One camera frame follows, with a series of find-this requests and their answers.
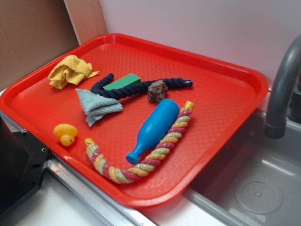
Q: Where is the blue plastic bottle toy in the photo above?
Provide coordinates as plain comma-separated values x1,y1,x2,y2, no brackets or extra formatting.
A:
126,99,180,165

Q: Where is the grey sink basin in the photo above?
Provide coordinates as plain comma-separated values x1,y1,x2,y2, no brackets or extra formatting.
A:
184,110,301,226

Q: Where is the light blue cloth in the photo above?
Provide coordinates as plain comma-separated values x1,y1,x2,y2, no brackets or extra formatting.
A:
75,89,123,127

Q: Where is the yellow cloth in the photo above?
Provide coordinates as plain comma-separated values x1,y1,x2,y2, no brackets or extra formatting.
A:
48,55,99,89

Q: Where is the yellow rubber duck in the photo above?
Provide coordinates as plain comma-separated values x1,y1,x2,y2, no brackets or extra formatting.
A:
53,123,78,146

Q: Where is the brown rock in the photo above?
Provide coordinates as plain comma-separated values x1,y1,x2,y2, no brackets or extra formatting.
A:
147,80,168,103

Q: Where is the multicolour braided rope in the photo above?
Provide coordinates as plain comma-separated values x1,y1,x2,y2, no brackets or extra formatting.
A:
84,101,195,185

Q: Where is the red plastic tray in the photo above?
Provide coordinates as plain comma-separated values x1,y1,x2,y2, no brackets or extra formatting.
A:
0,34,268,208

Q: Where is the brown cardboard panel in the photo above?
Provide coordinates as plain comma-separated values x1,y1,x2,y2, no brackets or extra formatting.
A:
0,0,107,90

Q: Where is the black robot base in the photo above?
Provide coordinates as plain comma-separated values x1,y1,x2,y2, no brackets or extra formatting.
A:
0,119,50,218

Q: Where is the green block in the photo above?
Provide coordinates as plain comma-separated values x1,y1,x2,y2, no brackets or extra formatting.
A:
103,73,141,90

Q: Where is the grey faucet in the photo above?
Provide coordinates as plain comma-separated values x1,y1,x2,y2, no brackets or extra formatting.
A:
264,36,301,139

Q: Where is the dark blue rope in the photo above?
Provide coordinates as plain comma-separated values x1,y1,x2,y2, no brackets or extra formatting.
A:
90,73,194,99

